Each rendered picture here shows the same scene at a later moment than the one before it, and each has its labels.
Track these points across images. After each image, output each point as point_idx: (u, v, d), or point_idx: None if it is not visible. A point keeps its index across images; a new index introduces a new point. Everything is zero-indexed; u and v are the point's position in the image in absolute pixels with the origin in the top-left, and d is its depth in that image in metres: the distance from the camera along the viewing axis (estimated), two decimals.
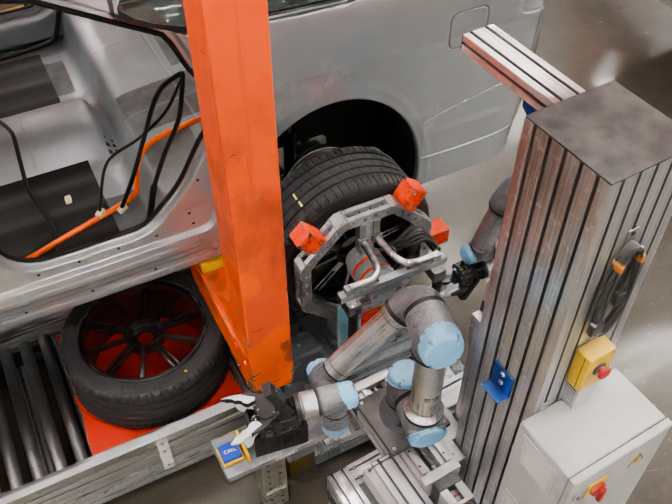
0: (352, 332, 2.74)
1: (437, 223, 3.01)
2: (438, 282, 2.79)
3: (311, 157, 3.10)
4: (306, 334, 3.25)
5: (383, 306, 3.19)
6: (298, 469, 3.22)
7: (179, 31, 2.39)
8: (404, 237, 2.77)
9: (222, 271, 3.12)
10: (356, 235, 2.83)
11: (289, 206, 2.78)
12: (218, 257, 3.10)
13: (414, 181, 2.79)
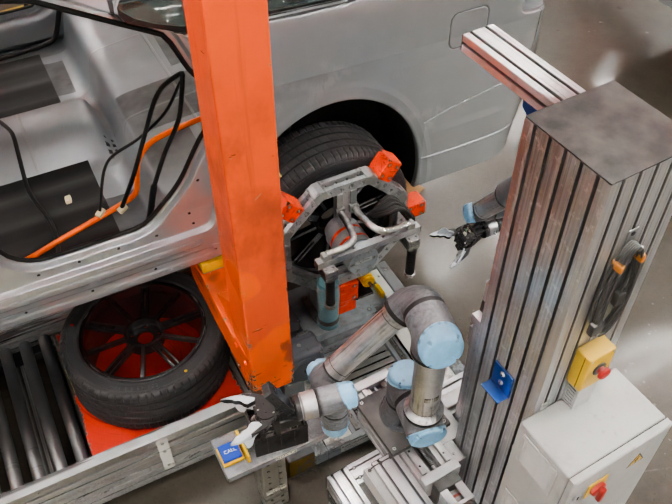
0: (329, 298, 2.85)
1: (413, 196, 3.12)
2: (413, 250, 2.90)
3: None
4: (306, 334, 3.25)
5: (362, 277, 3.29)
6: (298, 469, 3.22)
7: (179, 31, 2.39)
8: (380, 207, 2.87)
9: (222, 271, 3.12)
10: (334, 205, 2.93)
11: None
12: (218, 257, 3.10)
13: (389, 153, 2.90)
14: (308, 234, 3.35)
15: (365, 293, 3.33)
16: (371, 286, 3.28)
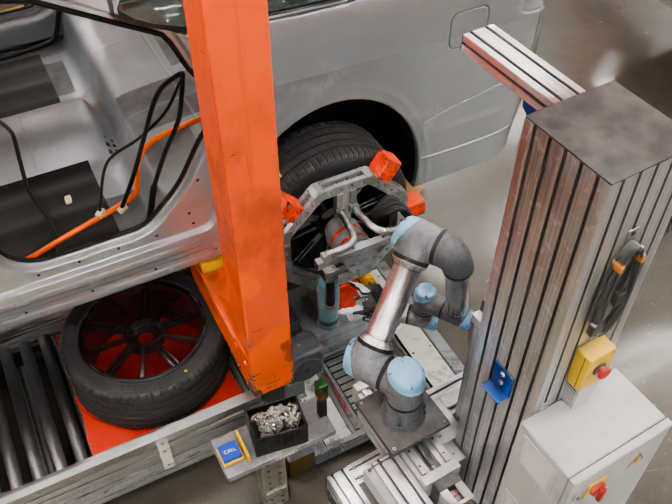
0: (329, 298, 2.85)
1: (413, 196, 3.12)
2: None
3: None
4: (306, 334, 3.25)
5: (362, 277, 3.29)
6: (298, 469, 3.22)
7: (179, 31, 2.39)
8: (380, 207, 2.87)
9: (222, 271, 3.12)
10: (334, 205, 2.93)
11: None
12: (218, 257, 3.10)
13: (389, 153, 2.90)
14: (308, 234, 3.35)
15: None
16: (371, 286, 3.28)
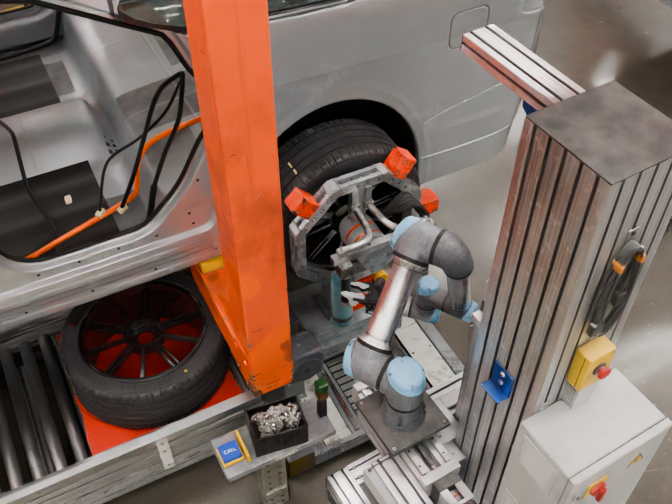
0: None
1: (427, 193, 3.13)
2: None
3: None
4: (306, 334, 3.25)
5: (375, 274, 3.31)
6: (298, 469, 3.22)
7: (179, 31, 2.39)
8: (395, 204, 2.88)
9: (222, 271, 3.12)
10: (349, 202, 2.94)
11: (284, 174, 2.89)
12: (218, 257, 3.10)
13: (404, 150, 2.91)
14: (321, 231, 3.36)
15: None
16: None
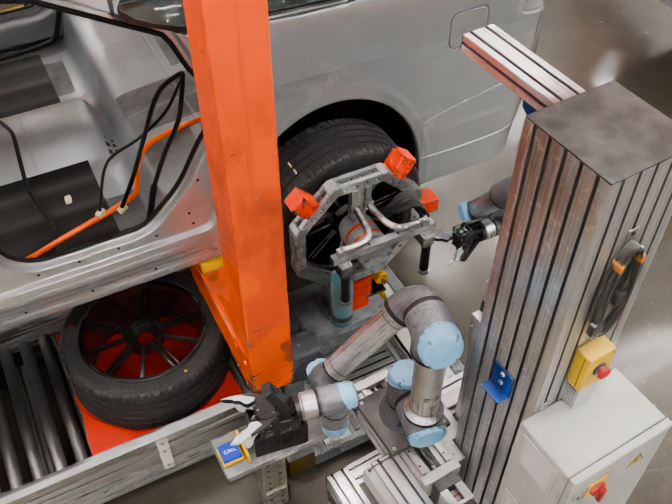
0: (344, 294, 2.86)
1: (426, 193, 3.13)
2: (427, 247, 2.91)
3: None
4: (306, 334, 3.25)
5: (375, 274, 3.31)
6: (298, 469, 3.22)
7: (179, 31, 2.39)
8: (395, 204, 2.88)
9: (222, 271, 3.12)
10: (349, 202, 2.95)
11: (284, 174, 2.89)
12: (218, 257, 3.10)
13: (404, 150, 2.91)
14: (321, 231, 3.36)
15: (378, 290, 3.34)
16: (384, 283, 3.30)
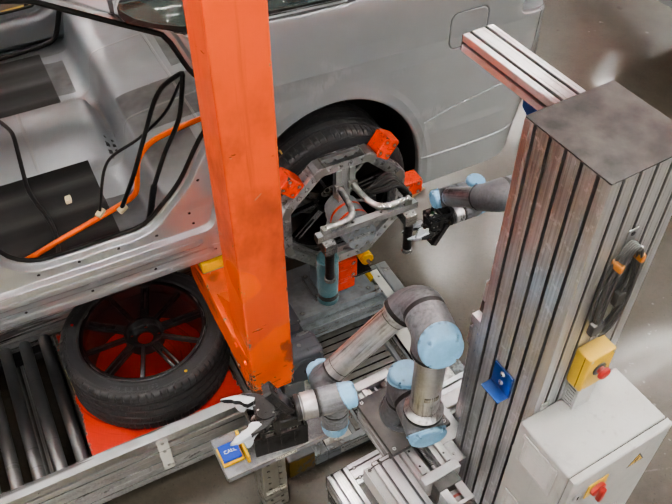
0: (329, 272, 2.94)
1: (410, 175, 3.21)
2: (410, 226, 2.99)
3: None
4: (306, 334, 3.25)
5: (361, 255, 3.38)
6: (298, 469, 3.22)
7: (179, 31, 2.39)
8: (378, 183, 2.96)
9: (222, 271, 3.12)
10: (333, 182, 3.02)
11: None
12: (218, 257, 3.10)
13: (387, 131, 2.99)
14: (308, 213, 3.44)
15: (364, 270, 3.42)
16: (370, 263, 3.37)
